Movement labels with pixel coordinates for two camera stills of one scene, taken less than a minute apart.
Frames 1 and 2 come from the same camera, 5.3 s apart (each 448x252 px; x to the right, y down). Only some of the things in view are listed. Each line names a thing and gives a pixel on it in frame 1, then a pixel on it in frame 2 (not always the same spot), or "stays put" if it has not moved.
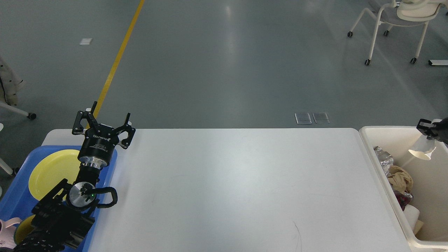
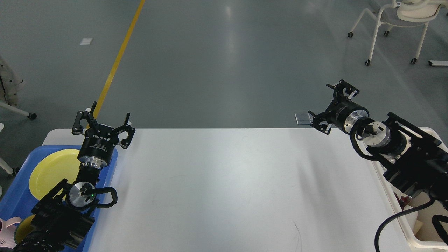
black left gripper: (96, 147) stays put
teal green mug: (22, 228) stays put
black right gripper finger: (431, 132) to (320, 123)
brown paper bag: (418, 226) stays put
